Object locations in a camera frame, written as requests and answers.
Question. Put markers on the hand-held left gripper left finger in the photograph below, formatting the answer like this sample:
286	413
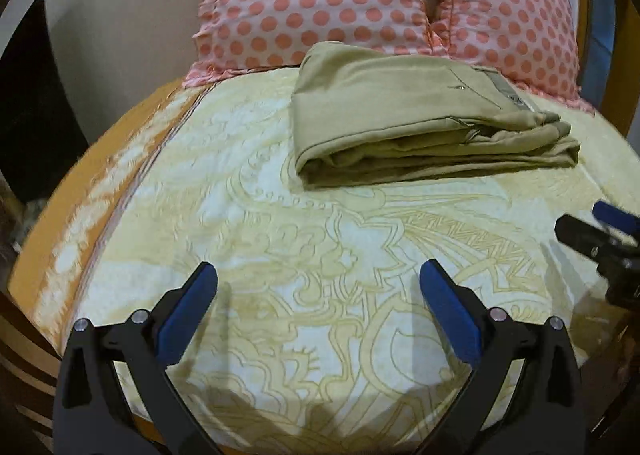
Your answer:
187	302

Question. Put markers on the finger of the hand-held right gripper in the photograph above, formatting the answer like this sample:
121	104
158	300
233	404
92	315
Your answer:
617	216
582	235

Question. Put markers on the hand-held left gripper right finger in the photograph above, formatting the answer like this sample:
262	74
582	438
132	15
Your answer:
447	305

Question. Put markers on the khaki pants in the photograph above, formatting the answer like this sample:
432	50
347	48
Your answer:
415	120

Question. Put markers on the yellow patterned bedsheet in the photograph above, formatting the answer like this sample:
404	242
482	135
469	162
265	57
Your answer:
320	260

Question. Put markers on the pink polka dot pillow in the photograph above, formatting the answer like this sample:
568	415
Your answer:
310	0
515	15

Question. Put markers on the wooden bed frame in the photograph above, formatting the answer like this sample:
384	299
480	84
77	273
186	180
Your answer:
25	375

